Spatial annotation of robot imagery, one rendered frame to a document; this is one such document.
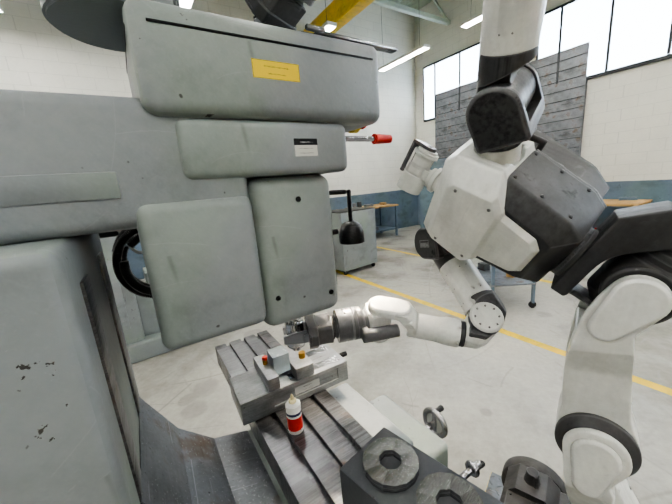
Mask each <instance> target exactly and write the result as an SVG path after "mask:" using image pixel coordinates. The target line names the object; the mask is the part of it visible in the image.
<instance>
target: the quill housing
mask: <svg viewBox="0 0 672 504"><path fill-rule="evenodd" d="M246 181H247V188H248V195H249V200H250V201H251V205H252V212H253V219H254V227H255V234H256V241H257V248H258V256H259V263H260V270H261V277H262V285H263V292H264V299H265V306H266V317H265V319H264V320H263V321H264V322H265V323H267V324H269V325H272V326H276V325H280V324H283V323H286V322H289V321H292V320H295V319H298V318H301V317H304V316H307V315H310V314H313V313H316V312H319V311H322V310H325V309H329V308H331V307H333V306H334V305H335V304H336V302H337V299H338V293H337V281H336V269H335V257H334V244H333V232H332V220H331V208H330V195H329V185H328V181H327V180H326V178H325V177H324V176H322V175H320V174H304V175H288V176H271V177H256V178H250V179H246Z"/></svg>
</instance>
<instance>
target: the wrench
mask: <svg viewBox="0 0 672 504"><path fill-rule="evenodd" d="M305 30H307V31H311V32H314V33H311V34H316V35H321V36H326V37H331V38H335V39H340V40H345V41H350V42H355V43H360V44H365V45H369V46H372V47H374V49H375V50H376V51H380V52H385V53H390V54H392V53H394V52H396V51H397V48H395V47H391V46H387V45H383V44H378V43H374V42H370V41H365V40H361V39H357V38H353V37H348V36H344V35H340V34H336V33H331V32H327V31H326V29H325V28H322V27H320V26H316V25H312V24H308V23H307V24H306V25H305Z"/></svg>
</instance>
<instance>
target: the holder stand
mask: <svg viewBox="0 0 672 504"><path fill-rule="evenodd" d="M340 478H341V489H342V499H343V504H504V503H503V502H501V501H500V500H498V499H496V498H495V497H493V496H492V495H490V494H489V493H487V492H485V491H484V490H482V489H481V488H479V487H478V486H476V485H474V484H473V483H471V482H470V481H468V480H467V479H465V478H463V477H462V476H460V475H459V474H457V473H456V472H454V471H452V470H451V469H449V468H448V467H446V466H445V465H443V464H441V463H440V462H438V461H437V460H435V459H434V458H432V457H430V456H429V455H427V454H426V453H424V452H423V451H421V450H419V449H418V448H416V447H415V446H413V445H412V444H410V443H408V442H407V441H405V440H404V439H402V438H401V437H399V436H397V435H396V434H394V433H393V432H391V431H390V430H388V429H386V428H384V427H383V428H382V429H381V430H380V431H379V432H378V433H377V434H376V435H375V436H374V437H373V438H372V439H371V440H369V441H368V442H367V443H366V444H365V445H364V446H363V447H362V448H361V449H360V450H359V451H358V452H357V453H356V454H355V455H354V456H353V457H352V458H351V459H350V460H349V461H348V462H347V463H345V464H344V465H343V466H342V467H341V469H340Z"/></svg>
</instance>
